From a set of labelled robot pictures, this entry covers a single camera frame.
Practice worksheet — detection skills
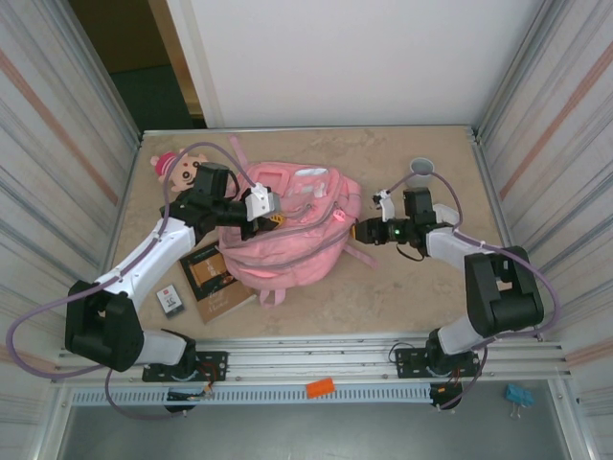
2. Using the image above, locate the pink backpack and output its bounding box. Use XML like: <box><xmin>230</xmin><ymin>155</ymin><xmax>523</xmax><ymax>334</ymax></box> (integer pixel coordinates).
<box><xmin>216</xmin><ymin>135</ymin><xmax>379</xmax><ymax>308</ymax></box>

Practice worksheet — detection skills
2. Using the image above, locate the brown book with scroll cover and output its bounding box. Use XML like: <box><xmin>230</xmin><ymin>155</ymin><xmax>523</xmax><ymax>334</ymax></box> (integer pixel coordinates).
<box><xmin>178</xmin><ymin>241</ymin><xmax>258</xmax><ymax>326</ymax></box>

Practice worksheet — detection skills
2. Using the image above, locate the small white card box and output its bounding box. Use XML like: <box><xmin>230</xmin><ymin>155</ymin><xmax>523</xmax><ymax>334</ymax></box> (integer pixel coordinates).
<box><xmin>156</xmin><ymin>286</ymin><xmax>187</xmax><ymax>318</ymax></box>

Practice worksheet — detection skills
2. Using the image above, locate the plush doll with pink hat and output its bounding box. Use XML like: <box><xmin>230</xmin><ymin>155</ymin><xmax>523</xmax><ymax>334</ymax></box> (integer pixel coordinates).
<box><xmin>149</xmin><ymin>147</ymin><xmax>212</xmax><ymax>193</ymax></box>

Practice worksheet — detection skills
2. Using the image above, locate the grey cup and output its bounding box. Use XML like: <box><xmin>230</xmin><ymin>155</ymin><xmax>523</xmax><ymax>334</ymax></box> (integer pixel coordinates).
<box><xmin>408</xmin><ymin>156</ymin><xmax>438</xmax><ymax>189</ymax></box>

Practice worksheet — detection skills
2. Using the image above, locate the orange plastic connector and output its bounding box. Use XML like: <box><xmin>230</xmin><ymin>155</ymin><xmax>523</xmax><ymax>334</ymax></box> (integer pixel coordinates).
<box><xmin>306</xmin><ymin>377</ymin><xmax>335</xmax><ymax>399</ymax></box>

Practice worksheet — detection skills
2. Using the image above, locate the blue binder clip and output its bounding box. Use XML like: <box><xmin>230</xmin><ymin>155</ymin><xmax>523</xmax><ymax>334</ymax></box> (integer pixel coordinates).
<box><xmin>503</xmin><ymin>382</ymin><xmax>535</xmax><ymax>422</ymax></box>

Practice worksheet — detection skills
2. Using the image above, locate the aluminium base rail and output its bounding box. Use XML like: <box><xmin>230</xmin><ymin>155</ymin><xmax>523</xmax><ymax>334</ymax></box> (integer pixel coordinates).
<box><xmin>50</xmin><ymin>334</ymin><xmax>574</xmax><ymax>387</ymax></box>

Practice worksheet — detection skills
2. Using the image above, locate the slotted grey cable duct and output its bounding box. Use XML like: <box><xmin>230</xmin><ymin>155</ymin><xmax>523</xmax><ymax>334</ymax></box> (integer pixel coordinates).
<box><xmin>69</xmin><ymin>385</ymin><xmax>432</xmax><ymax>407</ymax></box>

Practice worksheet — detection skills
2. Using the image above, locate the black wired connector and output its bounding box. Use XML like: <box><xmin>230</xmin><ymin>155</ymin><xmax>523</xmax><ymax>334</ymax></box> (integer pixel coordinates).
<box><xmin>167</xmin><ymin>385</ymin><xmax>215</xmax><ymax>402</ymax></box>
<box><xmin>428</xmin><ymin>380</ymin><xmax>464</xmax><ymax>412</ymax></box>

